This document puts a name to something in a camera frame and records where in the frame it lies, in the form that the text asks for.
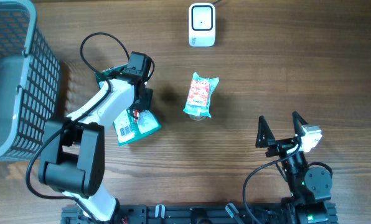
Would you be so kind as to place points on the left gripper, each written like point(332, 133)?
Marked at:
point(146, 103)

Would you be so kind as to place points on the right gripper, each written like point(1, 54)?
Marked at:
point(280, 146)

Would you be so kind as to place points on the green white gloves package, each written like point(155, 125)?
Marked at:
point(139, 127)

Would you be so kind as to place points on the teal wet wipes pack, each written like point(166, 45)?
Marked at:
point(200, 110)

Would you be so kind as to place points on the red white tissue pack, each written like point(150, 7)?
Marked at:
point(198, 92)

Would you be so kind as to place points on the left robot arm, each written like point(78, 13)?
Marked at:
point(72, 157)

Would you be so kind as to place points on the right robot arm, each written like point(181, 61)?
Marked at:
point(309, 183)

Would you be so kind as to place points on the white barcode scanner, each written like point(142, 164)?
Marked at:
point(202, 24)

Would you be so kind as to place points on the grey plastic mesh basket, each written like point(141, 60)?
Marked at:
point(30, 76)

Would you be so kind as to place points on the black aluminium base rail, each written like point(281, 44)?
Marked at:
point(265, 213)

